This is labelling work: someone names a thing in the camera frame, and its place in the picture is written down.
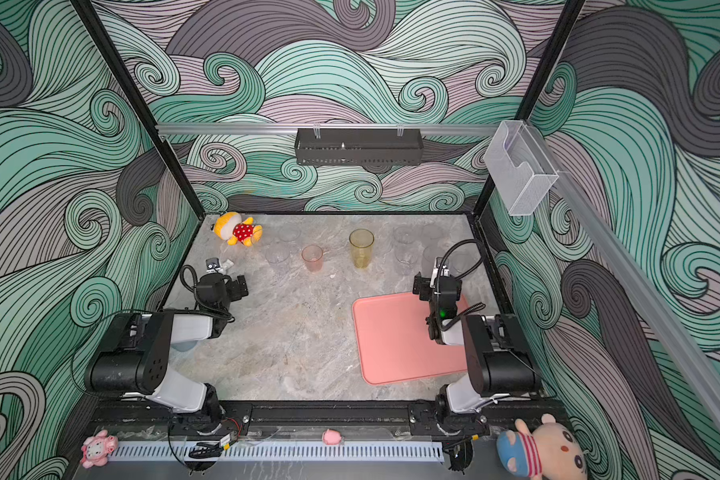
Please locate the pink plastic cup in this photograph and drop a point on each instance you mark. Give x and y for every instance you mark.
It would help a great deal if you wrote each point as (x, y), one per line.
(313, 257)

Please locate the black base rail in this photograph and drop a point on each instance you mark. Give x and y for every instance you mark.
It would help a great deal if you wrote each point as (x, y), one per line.
(418, 417)

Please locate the small pink pig toy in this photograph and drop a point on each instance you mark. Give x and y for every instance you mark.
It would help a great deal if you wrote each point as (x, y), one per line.
(332, 437)

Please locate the yellow plush duck toy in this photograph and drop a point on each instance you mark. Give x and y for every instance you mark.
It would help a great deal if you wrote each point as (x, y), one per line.
(233, 229)

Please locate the black wall shelf basket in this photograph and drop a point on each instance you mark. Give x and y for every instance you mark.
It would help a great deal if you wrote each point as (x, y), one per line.
(374, 147)

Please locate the clear faceted glass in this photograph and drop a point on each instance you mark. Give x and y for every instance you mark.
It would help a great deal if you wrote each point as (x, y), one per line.
(278, 257)
(289, 234)

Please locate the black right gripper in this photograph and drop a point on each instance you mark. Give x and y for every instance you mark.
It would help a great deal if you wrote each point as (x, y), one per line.
(435, 285)

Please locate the clear upturned glass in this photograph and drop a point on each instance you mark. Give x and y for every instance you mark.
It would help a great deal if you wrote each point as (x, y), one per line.
(404, 235)
(406, 259)
(431, 255)
(432, 234)

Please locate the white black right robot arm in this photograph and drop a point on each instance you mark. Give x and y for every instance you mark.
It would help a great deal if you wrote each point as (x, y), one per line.
(499, 365)

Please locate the white slotted cable duct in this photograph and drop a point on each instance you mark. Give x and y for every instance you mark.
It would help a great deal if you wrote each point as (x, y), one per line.
(287, 451)

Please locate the pink plastic tray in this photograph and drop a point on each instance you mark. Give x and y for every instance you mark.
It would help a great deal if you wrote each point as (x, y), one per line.
(393, 341)

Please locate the pink kitty plush toy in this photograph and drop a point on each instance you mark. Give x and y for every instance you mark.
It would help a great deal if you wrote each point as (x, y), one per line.
(97, 449)

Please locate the clear acrylic wall box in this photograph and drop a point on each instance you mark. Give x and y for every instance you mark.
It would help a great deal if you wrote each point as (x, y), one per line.
(520, 163)

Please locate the yellow plastic tumbler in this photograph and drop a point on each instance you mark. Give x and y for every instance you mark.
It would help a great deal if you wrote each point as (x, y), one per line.
(361, 247)

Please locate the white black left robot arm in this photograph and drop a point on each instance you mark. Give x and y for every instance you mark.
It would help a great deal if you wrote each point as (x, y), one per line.
(132, 358)

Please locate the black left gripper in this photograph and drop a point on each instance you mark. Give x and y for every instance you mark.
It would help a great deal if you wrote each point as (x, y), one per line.
(236, 286)

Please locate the pig plush striped shirt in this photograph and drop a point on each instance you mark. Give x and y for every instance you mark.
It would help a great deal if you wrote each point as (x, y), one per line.
(549, 452)

